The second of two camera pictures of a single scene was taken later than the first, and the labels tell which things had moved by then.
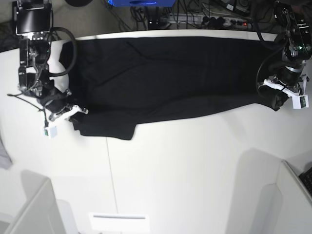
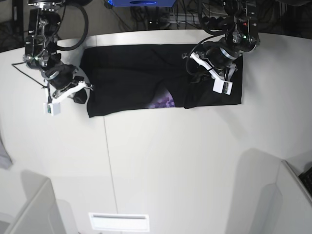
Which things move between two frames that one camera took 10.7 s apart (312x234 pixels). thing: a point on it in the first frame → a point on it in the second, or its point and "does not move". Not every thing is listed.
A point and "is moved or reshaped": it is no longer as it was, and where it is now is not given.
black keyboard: [306, 177] does not move
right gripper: [290, 80] → [221, 61]
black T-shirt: [118, 83] is moved or reshaped
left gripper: [57, 102] → [64, 83]
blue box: [143, 3] does not move
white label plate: [116, 222] does not move
